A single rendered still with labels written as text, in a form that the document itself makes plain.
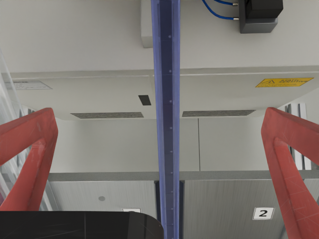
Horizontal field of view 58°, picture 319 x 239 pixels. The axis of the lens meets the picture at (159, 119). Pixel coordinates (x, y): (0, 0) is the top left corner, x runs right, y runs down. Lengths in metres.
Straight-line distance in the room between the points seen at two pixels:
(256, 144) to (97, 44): 0.77
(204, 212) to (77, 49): 0.36
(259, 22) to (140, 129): 0.71
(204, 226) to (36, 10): 0.45
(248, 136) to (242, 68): 0.64
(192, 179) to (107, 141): 0.89
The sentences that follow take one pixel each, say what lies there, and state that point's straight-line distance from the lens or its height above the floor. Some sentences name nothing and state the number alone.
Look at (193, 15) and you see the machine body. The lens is 0.52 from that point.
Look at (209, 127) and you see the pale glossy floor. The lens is 1.09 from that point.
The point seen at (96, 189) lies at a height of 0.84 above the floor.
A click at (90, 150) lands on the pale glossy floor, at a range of 1.11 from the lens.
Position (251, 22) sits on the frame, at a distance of 0.48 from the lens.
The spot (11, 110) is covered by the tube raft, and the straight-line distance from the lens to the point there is 0.19.
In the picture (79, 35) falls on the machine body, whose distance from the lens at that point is 0.52.
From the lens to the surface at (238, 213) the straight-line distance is 0.26.
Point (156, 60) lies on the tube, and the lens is 0.15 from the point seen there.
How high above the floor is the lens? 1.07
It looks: 82 degrees down
